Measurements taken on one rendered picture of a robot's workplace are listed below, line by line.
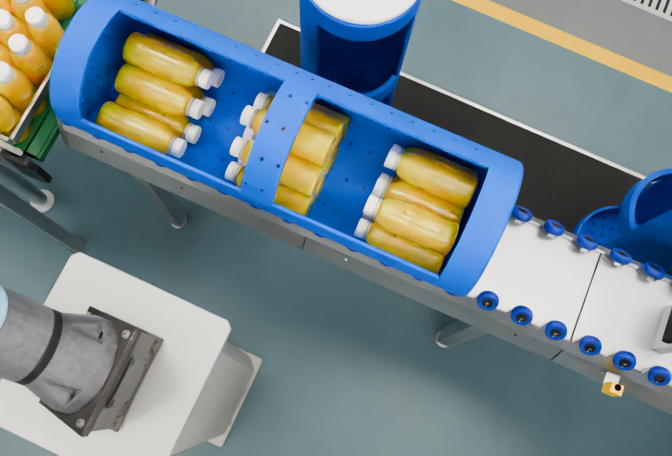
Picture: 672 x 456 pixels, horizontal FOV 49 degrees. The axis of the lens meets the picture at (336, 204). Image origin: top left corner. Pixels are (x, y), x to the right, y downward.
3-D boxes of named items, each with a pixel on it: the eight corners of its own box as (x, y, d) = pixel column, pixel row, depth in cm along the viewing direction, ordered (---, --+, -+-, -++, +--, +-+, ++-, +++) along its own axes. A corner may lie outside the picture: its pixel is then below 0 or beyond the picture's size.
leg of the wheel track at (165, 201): (182, 231, 251) (143, 178, 191) (167, 224, 252) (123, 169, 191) (190, 216, 253) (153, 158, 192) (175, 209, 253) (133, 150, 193)
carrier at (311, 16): (285, 102, 249) (330, 171, 243) (274, -51, 164) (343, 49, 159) (356, 62, 254) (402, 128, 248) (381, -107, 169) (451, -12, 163)
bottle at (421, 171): (480, 173, 146) (403, 140, 147) (479, 184, 140) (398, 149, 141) (466, 202, 148) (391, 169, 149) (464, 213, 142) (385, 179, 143)
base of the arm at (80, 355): (87, 423, 106) (25, 403, 100) (43, 403, 117) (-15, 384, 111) (131, 325, 111) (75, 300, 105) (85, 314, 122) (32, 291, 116)
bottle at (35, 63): (26, 79, 167) (-4, 45, 151) (49, 60, 169) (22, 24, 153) (45, 98, 166) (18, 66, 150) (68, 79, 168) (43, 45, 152)
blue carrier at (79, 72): (451, 308, 152) (485, 284, 125) (74, 142, 158) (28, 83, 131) (498, 189, 160) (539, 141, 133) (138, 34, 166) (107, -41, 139)
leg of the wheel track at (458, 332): (449, 350, 245) (496, 334, 184) (432, 343, 245) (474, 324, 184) (455, 334, 246) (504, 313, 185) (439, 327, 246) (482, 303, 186)
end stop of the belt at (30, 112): (17, 144, 158) (12, 139, 155) (14, 142, 158) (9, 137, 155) (107, -7, 168) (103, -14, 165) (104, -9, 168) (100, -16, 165)
